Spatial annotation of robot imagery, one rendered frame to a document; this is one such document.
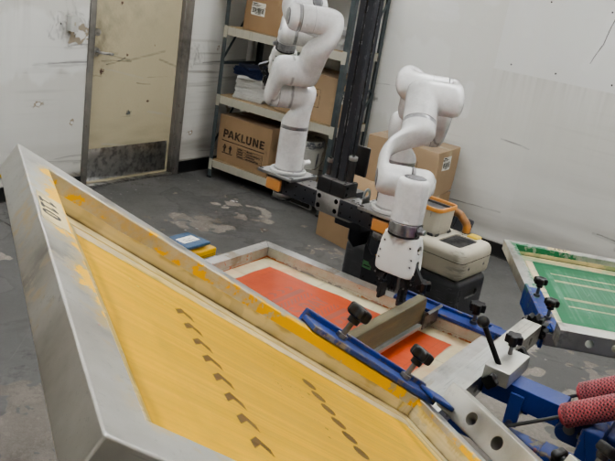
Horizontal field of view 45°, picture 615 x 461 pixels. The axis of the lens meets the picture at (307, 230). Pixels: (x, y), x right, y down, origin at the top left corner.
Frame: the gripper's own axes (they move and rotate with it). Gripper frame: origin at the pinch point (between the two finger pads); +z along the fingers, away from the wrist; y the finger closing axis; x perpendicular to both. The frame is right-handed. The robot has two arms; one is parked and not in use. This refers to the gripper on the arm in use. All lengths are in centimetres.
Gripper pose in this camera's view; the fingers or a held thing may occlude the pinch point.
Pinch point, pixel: (391, 293)
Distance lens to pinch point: 179.2
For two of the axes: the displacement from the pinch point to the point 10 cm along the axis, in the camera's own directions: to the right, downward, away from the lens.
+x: -5.8, 1.8, -7.9
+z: -1.5, 9.3, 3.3
